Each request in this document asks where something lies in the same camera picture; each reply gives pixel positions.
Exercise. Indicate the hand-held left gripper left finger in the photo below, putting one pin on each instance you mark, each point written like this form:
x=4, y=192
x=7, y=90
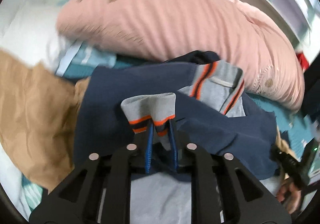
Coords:
x=149, y=144

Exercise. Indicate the person's right hand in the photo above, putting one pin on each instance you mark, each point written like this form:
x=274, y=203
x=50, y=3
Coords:
x=290, y=196

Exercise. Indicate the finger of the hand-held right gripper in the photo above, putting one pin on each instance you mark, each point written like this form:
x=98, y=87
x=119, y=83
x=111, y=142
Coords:
x=287, y=161

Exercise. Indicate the tan button jacket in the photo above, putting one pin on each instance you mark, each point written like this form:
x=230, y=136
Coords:
x=32, y=113

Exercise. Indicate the white pillow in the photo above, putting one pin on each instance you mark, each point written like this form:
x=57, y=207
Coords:
x=30, y=28

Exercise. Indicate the light blue striped sheet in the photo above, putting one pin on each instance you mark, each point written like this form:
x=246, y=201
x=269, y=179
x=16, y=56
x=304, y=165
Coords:
x=95, y=57

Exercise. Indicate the pink quilt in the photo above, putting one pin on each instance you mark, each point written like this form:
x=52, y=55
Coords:
x=162, y=18

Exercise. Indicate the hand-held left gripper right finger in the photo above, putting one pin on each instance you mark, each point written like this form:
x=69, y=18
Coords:
x=173, y=144

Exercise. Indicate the red object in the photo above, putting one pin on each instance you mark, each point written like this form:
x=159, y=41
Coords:
x=303, y=61

